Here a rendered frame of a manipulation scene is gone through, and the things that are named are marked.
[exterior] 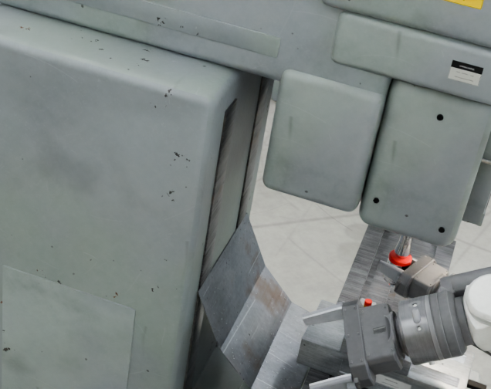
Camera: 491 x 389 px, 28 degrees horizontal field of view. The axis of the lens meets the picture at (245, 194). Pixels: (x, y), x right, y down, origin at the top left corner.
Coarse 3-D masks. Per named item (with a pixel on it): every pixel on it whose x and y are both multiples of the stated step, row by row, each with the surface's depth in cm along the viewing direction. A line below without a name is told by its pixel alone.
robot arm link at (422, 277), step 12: (420, 264) 195; (432, 264) 196; (408, 276) 191; (420, 276) 192; (432, 276) 192; (444, 276) 192; (396, 288) 192; (408, 288) 192; (420, 288) 190; (432, 288) 190
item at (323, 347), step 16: (320, 304) 213; (336, 304) 214; (304, 336) 204; (320, 336) 205; (336, 336) 205; (304, 352) 205; (320, 352) 203; (336, 352) 202; (320, 368) 205; (336, 368) 204; (416, 368) 200; (432, 368) 201; (448, 368) 202; (464, 368) 203; (384, 384) 201; (400, 384) 200; (416, 384) 198; (432, 384) 197; (448, 384) 198; (464, 384) 198
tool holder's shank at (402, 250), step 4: (400, 236) 194; (404, 236) 193; (400, 240) 194; (404, 240) 193; (408, 240) 193; (400, 244) 194; (404, 244) 193; (408, 244) 193; (396, 248) 195; (400, 248) 194; (404, 248) 194; (408, 248) 194; (396, 252) 195; (400, 252) 194; (404, 252) 194; (408, 252) 195; (400, 256) 195; (404, 256) 195
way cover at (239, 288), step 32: (224, 256) 209; (256, 256) 225; (224, 288) 208; (256, 288) 222; (224, 320) 206; (256, 320) 217; (288, 320) 226; (224, 352) 203; (256, 352) 212; (288, 352) 218; (256, 384) 207; (288, 384) 211
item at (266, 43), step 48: (0, 0) 184; (48, 0) 180; (96, 0) 176; (144, 0) 174; (192, 0) 171; (240, 0) 168; (288, 0) 165; (192, 48) 175; (240, 48) 172; (288, 48) 169; (384, 96) 170
